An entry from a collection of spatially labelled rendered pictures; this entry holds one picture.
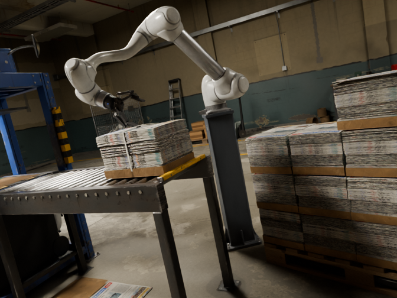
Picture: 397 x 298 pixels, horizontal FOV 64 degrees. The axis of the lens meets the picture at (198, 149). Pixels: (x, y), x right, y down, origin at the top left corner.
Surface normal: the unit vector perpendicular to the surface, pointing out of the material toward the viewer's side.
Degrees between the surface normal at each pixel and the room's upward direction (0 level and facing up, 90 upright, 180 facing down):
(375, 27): 90
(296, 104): 90
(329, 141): 90
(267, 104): 90
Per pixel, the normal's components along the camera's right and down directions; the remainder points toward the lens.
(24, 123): 0.88, -0.11
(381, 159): -0.70, 0.24
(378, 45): -0.44, 0.22
